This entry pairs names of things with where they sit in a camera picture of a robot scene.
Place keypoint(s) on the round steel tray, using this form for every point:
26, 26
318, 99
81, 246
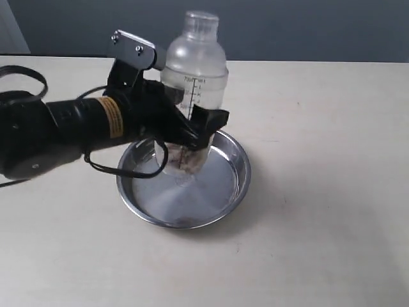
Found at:
195, 201

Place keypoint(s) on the clear plastic shaker bottle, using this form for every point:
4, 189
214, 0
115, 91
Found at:
196, 63

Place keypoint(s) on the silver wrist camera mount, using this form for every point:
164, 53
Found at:
136, 51

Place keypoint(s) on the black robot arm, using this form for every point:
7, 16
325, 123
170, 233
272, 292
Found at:
37, 137

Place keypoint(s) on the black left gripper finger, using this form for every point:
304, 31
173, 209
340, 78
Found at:
203, 124

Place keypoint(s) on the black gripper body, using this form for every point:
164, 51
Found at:
148, 107

